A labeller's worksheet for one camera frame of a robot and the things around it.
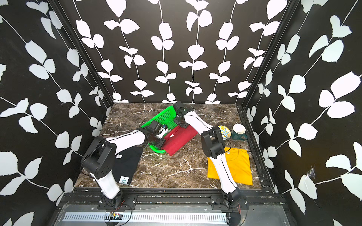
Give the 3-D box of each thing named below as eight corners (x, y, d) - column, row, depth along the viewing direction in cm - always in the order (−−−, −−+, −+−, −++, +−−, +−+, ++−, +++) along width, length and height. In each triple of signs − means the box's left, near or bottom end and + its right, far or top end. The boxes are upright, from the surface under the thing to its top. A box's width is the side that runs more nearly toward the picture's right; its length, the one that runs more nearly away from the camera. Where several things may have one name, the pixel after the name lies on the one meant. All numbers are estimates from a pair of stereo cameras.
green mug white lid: (229, 142, 100) (234, 133, 91) (227, 132, 106) (231, 123, 97) (241, 142, 100) (247, 133, 91) (238, 132, 106) (244, 123, 97)
